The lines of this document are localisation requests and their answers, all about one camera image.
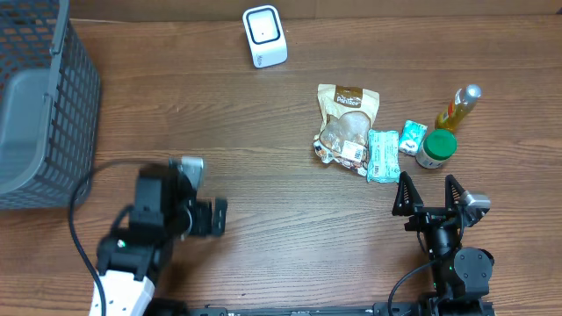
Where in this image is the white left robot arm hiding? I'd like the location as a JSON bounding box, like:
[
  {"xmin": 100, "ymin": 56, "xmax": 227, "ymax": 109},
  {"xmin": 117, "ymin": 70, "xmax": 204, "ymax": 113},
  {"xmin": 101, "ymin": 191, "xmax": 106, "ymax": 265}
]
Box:
[{"xmin": 90, "ymin": 156, "xmax": 227, "ymax": 315}]

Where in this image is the teal tissue packet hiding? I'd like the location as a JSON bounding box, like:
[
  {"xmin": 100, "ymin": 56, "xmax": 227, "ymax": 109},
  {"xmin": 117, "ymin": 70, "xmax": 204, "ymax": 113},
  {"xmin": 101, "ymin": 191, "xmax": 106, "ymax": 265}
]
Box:
[{"xmin": 398, "ymin": 120, "xmax": 428, "ymax": 156}]

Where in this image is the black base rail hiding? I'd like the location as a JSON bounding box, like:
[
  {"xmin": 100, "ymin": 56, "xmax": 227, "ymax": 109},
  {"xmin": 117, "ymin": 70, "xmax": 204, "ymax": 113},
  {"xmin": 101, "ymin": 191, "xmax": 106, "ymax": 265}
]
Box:
[{"xmin": 144, "ymin": 299, "xmax": 496, "ymax": 316}]

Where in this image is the brown snack pouch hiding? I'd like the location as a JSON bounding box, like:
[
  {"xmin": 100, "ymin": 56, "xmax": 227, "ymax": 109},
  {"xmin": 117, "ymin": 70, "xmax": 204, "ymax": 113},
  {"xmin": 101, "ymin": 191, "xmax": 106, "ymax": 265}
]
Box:
[{"xmin": 313, "ymin": 84, "xmax": 379, "ymax": 176}]

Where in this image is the yellow oil bottle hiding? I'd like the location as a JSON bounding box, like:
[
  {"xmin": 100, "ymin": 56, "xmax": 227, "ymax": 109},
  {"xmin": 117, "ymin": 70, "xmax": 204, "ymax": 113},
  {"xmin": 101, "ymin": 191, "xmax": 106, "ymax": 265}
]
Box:
[{"xmin": 435, "ymin": 84, "xmax": 482, "ymax": 133}]

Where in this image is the green lid jar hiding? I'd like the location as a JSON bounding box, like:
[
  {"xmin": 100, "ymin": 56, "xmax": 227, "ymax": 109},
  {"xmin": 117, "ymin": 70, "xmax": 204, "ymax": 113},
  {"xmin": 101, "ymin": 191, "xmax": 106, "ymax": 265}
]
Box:
[{"xmin": 415, "ymin": 129, "xmax": 458, "ymax": 169}]

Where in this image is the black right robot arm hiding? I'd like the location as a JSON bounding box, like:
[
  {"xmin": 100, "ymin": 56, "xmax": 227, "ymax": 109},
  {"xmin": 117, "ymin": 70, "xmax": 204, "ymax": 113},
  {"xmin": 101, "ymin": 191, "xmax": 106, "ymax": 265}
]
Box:
[{"xmin": 386, "ymin": 171, "xmax": 495, "ymax": 316}]

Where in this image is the mint wet wipes pack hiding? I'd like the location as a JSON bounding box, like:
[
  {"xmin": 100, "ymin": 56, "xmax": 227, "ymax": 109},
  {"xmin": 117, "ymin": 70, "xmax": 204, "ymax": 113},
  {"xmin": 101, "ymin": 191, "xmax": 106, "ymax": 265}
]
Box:
[{"xmin": 366, "ymin": 130, "xmax": 400, "ymax": 183}]

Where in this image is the grey plastic mesh basket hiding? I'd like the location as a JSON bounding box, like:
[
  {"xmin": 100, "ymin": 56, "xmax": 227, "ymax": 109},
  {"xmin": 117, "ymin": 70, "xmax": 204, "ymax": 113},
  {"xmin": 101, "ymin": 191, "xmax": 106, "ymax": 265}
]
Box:
[{"xmin": 1, "ymin": 0, "xmax": 101, "ymax": 210}]

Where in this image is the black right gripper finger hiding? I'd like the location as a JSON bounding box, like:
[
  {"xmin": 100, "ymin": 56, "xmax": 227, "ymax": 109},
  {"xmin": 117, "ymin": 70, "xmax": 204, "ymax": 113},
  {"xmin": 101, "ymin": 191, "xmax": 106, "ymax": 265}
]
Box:
[
  {"xmin": 445, "ymin": 175, "xmax": 465, "ymax": 210},
  {"xmin": 392, "ymin": 171, "xmax": 424, "ymax": 216}
]

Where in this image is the white barcode scanner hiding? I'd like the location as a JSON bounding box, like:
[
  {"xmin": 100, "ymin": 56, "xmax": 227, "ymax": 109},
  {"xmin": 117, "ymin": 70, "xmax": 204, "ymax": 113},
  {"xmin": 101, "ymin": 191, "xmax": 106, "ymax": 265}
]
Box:
[{"xmin": 242, "ymin": 4, "xmax": 288, "ymax": 68}]

